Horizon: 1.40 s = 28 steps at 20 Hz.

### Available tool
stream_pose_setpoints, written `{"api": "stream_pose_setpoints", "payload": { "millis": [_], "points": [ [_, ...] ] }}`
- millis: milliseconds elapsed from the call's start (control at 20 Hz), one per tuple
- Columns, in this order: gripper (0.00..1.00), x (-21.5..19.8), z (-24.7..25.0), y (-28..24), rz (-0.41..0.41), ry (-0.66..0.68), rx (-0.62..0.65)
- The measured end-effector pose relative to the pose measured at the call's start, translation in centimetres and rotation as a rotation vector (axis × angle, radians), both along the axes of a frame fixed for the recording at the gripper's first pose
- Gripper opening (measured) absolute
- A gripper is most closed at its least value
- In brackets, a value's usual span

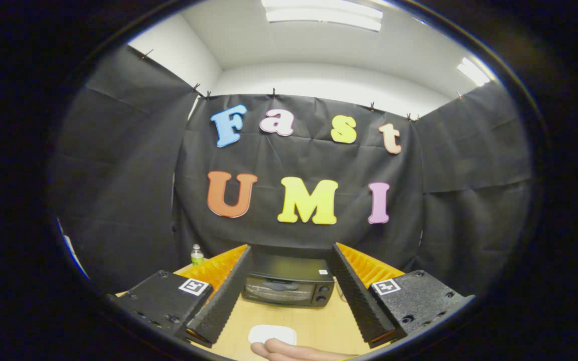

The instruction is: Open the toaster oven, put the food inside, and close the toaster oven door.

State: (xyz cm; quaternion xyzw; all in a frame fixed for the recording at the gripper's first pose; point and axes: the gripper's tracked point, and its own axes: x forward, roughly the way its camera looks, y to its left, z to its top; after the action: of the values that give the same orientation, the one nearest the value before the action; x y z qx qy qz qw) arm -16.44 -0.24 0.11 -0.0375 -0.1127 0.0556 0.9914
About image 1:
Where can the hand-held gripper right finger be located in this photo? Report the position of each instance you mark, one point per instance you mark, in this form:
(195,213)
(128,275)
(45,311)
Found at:
(362,301)

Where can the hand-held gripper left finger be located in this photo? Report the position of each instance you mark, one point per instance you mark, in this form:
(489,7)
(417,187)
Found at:
(224,301)

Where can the black toaster oven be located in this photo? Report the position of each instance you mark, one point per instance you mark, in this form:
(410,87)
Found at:
(284,265)

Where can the green label drink bottle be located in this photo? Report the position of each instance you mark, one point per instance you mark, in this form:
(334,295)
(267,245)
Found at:
(197,256)

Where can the white square plate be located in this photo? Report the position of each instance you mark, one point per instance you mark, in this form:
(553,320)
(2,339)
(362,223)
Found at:
(269,332)

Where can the ceiling light panel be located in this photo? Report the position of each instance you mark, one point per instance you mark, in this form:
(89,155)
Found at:
(473,71)
(321,15)

